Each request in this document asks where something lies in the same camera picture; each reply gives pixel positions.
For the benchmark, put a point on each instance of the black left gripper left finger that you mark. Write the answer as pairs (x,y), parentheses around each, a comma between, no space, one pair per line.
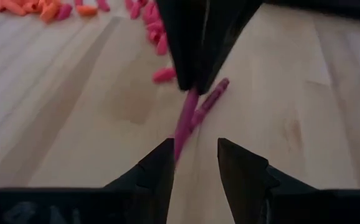
(155,186)

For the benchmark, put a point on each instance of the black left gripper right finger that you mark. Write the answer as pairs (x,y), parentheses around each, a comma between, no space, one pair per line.
(245,186)

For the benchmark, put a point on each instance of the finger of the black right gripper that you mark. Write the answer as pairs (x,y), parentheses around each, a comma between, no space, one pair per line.
(186,37)
(226,25)

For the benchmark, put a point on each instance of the pink foam earplug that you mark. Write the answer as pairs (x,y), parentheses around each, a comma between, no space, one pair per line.
(162,45)
(103,4)
(135,9)
(164,75)
(155,25)
(149,12)
(64,12)

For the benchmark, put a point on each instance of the dark magenta crayon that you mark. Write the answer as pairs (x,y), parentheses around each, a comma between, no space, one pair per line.
(211,96)

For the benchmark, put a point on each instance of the orange foam earplug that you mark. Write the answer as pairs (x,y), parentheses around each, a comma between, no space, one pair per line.
(32,5)
(86,11)
(12,7)
(50,12)

